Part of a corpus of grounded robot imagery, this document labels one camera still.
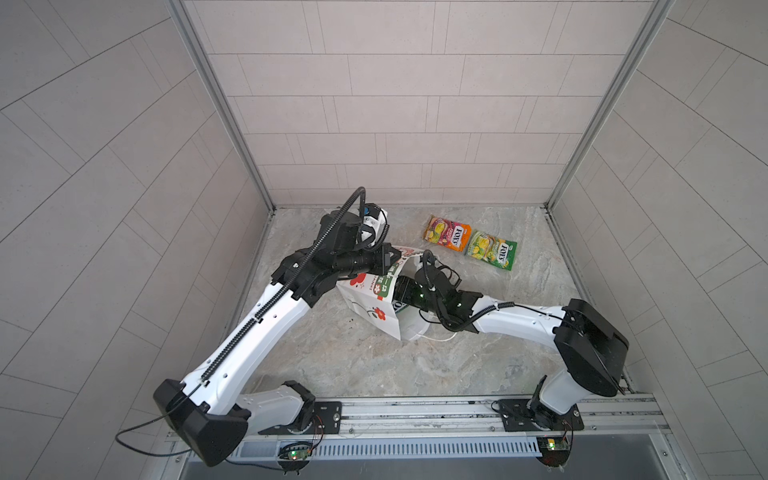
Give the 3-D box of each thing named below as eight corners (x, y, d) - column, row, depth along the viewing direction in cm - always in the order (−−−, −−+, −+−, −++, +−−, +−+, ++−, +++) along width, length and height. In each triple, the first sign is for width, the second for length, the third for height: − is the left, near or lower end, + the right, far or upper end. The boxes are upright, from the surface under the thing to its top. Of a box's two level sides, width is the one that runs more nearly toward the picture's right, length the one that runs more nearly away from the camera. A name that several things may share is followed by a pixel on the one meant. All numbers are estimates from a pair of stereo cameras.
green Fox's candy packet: (463, 254, 105) (465, 249, 102) (471, 233, 111) (473, 228, 108) (511, 270, 100) (514, 265, 98) (516, 248, 106) (519, 242, 104)
